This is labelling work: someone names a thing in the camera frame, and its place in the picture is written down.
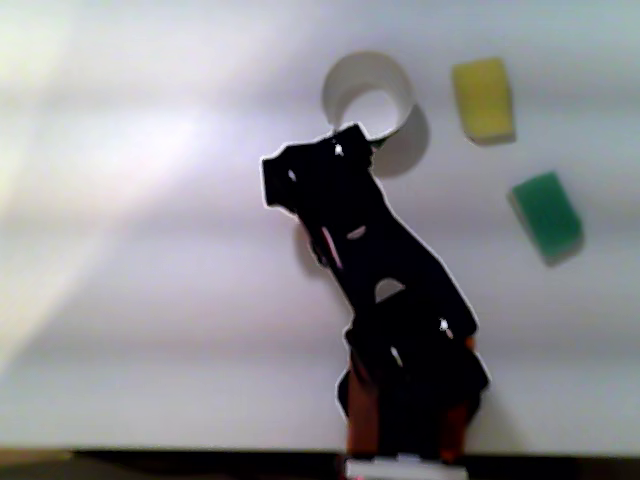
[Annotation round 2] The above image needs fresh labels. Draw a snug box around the white paper cup green band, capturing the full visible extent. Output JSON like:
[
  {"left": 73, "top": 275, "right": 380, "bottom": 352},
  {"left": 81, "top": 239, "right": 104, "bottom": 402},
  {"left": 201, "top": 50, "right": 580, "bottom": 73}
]
[{"left": 321, "top": 49, "right": 415, "bottom": 150}]

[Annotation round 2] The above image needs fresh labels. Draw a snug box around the yellow sponge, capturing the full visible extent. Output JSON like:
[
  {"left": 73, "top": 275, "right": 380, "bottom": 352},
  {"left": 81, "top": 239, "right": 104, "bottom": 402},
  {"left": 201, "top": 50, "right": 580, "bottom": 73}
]
[{"left": 451, "top": 57, "right": 517, "bottom": 146}]

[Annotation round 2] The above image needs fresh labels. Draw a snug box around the green sponge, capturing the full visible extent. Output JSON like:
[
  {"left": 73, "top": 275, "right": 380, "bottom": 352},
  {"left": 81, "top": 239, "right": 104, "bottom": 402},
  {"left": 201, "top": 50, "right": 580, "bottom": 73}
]
[{"left": 507, "top": 170, "right": 585, "bottom": 265}]

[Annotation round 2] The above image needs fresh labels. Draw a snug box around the white controller box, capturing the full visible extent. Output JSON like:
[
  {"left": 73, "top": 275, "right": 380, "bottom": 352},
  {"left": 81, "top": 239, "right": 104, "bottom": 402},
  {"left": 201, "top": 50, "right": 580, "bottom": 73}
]
[{"left": 344, "top": 453, "right": 469, "bottom": 480}]

